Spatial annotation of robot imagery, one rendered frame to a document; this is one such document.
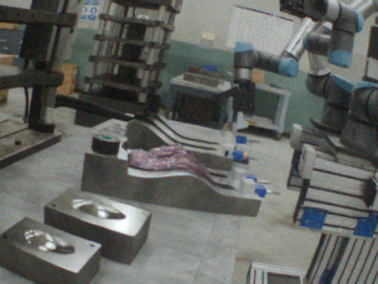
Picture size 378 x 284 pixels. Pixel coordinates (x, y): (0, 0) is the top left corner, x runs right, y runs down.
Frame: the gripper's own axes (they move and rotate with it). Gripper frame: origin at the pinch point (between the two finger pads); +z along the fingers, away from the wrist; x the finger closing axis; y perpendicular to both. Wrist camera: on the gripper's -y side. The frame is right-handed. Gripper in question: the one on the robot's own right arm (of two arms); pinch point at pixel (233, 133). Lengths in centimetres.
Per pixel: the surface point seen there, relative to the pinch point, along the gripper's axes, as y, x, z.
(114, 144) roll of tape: -28, -56, 4
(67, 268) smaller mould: -19, -110, 21
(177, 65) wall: -132, 622, -97
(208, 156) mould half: -6.7, -17.5, 7.8
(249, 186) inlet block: 7.9, -40.2, 13.5
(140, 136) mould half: -30.3, -17.9, 3.2
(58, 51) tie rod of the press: -70, -13, -28
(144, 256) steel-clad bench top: -12, -85, 24
